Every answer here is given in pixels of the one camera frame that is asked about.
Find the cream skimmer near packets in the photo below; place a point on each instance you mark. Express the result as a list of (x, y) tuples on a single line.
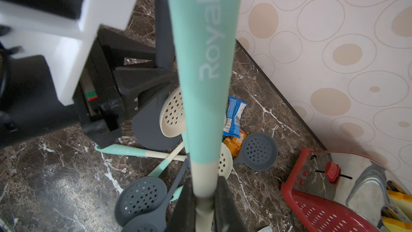
[(224, 168)]

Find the red silver toaster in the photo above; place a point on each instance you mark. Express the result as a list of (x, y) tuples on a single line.
[(342, 192)]

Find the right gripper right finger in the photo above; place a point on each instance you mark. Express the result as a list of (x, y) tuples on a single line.
[(227, 217)]

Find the grey skimmer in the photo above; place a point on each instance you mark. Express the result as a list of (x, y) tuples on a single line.
[(140, 197), (258, 151), (155, 221)]

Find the blue snack packet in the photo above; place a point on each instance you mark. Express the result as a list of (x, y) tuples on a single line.
[(233, 116)]

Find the grey skimmer mint handle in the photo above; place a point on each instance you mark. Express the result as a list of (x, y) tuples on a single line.
[(174, 155)]

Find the grey skimmer lower left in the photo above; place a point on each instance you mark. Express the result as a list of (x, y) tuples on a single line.
[(140, 197)]

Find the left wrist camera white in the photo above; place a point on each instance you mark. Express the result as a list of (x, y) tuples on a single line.
[(64, 42)]

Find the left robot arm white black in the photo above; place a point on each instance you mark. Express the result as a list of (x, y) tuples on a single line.
[(29, 104)]

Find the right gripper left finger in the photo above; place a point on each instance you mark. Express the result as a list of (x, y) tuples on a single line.
[(184, 215)]

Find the cream skimmer mint handle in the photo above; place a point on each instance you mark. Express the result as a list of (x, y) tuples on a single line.
[(204, 34), (172, 118)]

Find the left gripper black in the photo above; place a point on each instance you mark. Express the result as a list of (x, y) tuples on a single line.
[(104, 82)]

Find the grey utensil rack stand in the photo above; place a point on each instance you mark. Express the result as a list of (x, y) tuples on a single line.
[(146, 126)]

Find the cream skimmer upper left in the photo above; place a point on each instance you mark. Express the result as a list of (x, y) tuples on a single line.
[(130, 151)]

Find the orange snack packet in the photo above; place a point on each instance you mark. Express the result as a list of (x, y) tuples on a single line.
[(234, 143)]

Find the grey skimmer centre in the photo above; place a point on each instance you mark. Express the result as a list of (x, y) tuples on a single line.
[(155, 221)]

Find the grey skimmer far right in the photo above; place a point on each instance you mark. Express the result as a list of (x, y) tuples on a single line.
[(258, 151)]

